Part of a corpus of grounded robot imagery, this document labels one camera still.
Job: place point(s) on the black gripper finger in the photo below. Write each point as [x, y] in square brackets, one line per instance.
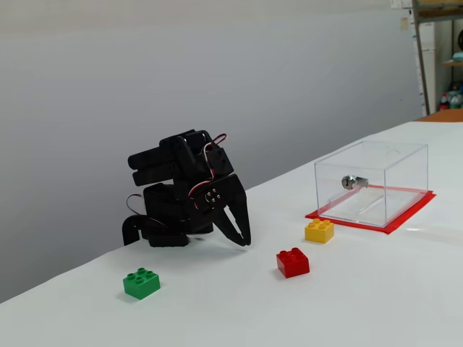
[231, 226]
[243, 217]

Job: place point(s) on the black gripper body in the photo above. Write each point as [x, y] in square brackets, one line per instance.
[228, 195]

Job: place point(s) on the green lego brick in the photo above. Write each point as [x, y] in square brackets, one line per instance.
[142, 283]

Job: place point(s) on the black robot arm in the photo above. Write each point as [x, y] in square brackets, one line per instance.
[162, 162]

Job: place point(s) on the red lego brick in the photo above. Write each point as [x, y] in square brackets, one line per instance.
[293, 264]

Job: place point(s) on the yellow lego brick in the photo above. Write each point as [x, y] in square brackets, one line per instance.
[319, 231]

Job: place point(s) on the transparent plastic box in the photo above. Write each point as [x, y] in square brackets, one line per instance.
[390, 170]

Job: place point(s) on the black table clamp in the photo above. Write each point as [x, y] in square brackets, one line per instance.
[129, 229]

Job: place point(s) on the silver cylinder lock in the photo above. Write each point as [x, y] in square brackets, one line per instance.
[349, 182]

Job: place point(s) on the red base mat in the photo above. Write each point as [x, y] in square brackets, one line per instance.
[408, 213]

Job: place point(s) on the orange table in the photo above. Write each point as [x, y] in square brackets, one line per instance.
[445, 115]

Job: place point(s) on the red capped bottle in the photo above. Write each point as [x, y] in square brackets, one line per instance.
[444, 103]

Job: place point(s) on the green plastic bottle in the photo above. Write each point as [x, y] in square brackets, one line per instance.
[456, 101]

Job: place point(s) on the beige paper label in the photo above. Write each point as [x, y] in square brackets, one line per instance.
[404, 24]

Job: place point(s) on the white cabinet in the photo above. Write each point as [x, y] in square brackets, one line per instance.
[428, 36]

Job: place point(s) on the white paper label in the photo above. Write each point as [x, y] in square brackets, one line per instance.
[396, 3]

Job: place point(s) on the teal object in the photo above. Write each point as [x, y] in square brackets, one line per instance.
[458, 57]

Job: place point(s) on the metal shelf rack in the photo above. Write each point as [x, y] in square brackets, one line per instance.
[439, 4]

